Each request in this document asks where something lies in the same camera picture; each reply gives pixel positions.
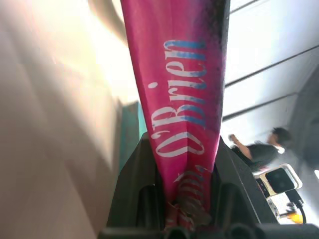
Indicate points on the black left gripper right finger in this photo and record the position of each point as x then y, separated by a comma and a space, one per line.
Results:
234, 184

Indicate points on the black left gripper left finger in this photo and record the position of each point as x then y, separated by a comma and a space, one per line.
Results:
135, 179

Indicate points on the teal book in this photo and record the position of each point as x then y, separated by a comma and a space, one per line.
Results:
130, 129

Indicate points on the person in black shirt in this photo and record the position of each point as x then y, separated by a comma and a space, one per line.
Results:
261, 152

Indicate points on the white device with black face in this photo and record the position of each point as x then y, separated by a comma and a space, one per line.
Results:
279, 180

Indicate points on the yellow object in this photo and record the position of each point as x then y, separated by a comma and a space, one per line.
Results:
294, 217

